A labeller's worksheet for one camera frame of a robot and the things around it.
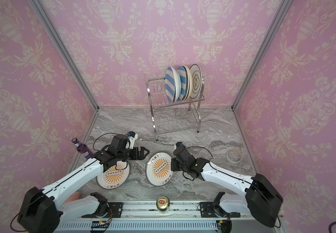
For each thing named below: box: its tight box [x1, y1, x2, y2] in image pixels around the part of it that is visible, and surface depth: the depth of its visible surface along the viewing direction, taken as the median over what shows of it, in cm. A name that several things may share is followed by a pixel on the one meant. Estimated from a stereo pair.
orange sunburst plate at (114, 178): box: [95, 160, 131, 190], surface depth 85 cm
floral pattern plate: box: [171, 66, 182, 102], surface depth 77 cm
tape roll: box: [226, 149, 242, 164], surface depth 95 cm
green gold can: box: [156, 195, 170, 215], surface depth 69 cm
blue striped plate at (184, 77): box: [176, 65, 189, 102], surface depth 79 cm
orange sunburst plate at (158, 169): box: [145, 151, 174, 187], surface depth 87 cm
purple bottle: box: [71, 137, 94, 160], surface depth 85 cm
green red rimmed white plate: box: [184, 65, 193, 101], surface depth 77 cm
